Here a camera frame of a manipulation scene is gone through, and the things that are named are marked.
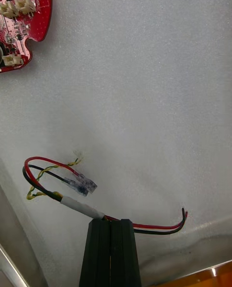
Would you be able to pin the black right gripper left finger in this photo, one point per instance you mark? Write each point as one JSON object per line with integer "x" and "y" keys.
{"x": 96, "y": 253}

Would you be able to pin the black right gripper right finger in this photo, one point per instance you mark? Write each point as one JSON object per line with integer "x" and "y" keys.
{"x": 124, "y": 253}

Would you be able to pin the white sheet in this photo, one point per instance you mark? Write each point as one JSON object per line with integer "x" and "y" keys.
{"x": 135, "y": 93}

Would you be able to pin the round red circuit board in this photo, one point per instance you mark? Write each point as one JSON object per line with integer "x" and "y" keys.
{"x": 21, "y": 20}

